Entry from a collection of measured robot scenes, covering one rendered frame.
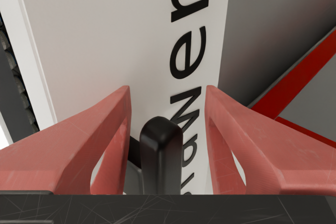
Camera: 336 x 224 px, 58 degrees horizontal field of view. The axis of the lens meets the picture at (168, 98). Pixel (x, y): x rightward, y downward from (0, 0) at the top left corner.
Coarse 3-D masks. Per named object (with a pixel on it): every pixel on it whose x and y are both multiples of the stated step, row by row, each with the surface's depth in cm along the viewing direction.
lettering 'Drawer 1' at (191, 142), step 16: (176, 0) 13; (208, 0) 15; (176, 16) 13; (176, 48) 14; (192, 64) 16; (176, 96) 16; (192, 96) 18; (192, 112) 18; (192, 144) 20; (192, 176) 22
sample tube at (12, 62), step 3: (6, 51) 19; (9, 51) 19; (6, 54) 19; (9, 54) 19; (9, 57) 20; (12, 57) 19; (9, 60) 19; (12, 60) 19; (9, 63) 19; (12, 63) 19; (15, 63) 19; (12, 66) 19
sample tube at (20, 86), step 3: (15, 78) 20; (18, 78) 20; (15, 81) 20; (18, 81) 20; (21, 81) 20; (18, 84) 20; (21, 84) 20; (18, 87) 20; (21, 87) 20; (18, 90) 20; (21, 90) 21
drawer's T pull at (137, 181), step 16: (144, 128) 10; (160, 128) 10; (176, 128) 10; (144, 144) 10; (160, 144) 10; (176, 144) 11; (128, 160) 12; (144, 160) 11; (160, 160) 10; (176, 160) 11; (128, 176) 13; (144, 176) 12; (160, 176) 11; (176, 176) 12; (128, 192) 14; (144, 192) 12; (160, 192) 11; (176, 192) 12
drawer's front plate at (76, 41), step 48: (0, 0) 9; (48, 0) 9; (96, 0) 10; (144, 0) 12; (192, 0) 14; (48, 48) 9; (96, 48) 11; (144, 48) 13; (192, 48) 16; (48, 96) 10; (96, 96) 12; (144, 96) 14; (192, 192) 24
